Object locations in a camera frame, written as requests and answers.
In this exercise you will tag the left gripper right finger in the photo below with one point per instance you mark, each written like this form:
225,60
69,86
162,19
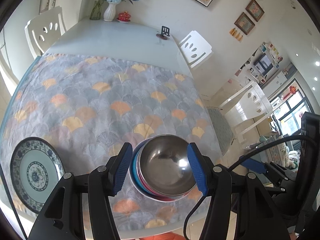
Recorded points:
256,214

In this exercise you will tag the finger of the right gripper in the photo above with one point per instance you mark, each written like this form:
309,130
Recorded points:
253,165

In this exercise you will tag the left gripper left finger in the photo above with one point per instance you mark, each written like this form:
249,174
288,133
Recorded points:
61,216

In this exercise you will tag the floral plate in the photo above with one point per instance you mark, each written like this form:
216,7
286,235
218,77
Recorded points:
35,169

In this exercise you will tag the pink cartoon bowl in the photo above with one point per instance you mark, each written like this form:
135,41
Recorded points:
140,177

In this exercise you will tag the blue steel bowl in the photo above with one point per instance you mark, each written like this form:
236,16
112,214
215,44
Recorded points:
133,170

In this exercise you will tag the magenta steel bowl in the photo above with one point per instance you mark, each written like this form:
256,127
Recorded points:
166,166

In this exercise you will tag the white chair near right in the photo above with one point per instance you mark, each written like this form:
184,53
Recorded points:
252,104

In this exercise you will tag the white chair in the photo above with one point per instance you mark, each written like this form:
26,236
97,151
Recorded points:
44,30
252,104
195,49

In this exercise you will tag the fan pattern tablecloth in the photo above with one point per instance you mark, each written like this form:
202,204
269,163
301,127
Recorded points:
87,107

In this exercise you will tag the white chair far right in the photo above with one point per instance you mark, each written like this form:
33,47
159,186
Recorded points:
195,49

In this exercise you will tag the framed picture lower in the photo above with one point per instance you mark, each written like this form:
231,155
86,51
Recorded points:
244,23

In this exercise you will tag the framed picture upper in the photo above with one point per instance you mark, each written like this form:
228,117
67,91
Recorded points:
255,10

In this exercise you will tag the black phone stand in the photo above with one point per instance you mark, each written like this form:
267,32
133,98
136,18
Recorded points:
164,34

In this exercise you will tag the white chair far left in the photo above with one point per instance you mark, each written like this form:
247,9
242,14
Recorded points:
44,30

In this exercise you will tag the red lidded pot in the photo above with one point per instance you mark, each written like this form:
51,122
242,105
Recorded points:
124,17

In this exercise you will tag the white vase with flowers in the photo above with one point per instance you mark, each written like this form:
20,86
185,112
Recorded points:
112,7

